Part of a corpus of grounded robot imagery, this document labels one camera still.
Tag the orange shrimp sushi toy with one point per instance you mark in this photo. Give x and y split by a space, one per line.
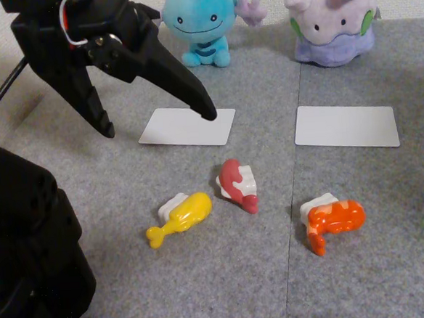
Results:
340 217

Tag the blue Wooper plush toy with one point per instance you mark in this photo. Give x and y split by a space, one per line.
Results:
198 18

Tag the red tuna sushi toy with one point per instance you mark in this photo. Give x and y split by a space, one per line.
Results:
231 176

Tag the purple Goomy plush toy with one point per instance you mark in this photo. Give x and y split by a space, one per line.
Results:
333 23

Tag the white plastic card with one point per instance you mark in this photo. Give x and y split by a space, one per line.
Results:
181 130
344 126

